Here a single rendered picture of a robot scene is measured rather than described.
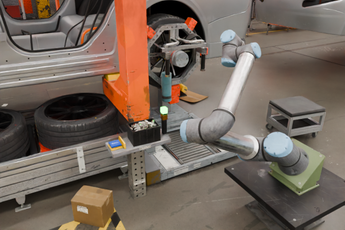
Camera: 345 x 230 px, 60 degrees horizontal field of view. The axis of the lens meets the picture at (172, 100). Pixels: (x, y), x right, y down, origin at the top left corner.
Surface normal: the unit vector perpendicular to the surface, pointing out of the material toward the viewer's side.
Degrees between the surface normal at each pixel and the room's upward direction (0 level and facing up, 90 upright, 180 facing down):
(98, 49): 90
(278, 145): 42
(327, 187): 0
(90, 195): 0
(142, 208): 0
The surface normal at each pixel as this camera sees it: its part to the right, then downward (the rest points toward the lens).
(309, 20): -0.65, 0.54
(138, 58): 0.47, 0.35
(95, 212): -0.26, 0.38
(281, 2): -0.88, 0.12
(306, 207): 0.00, -0.92
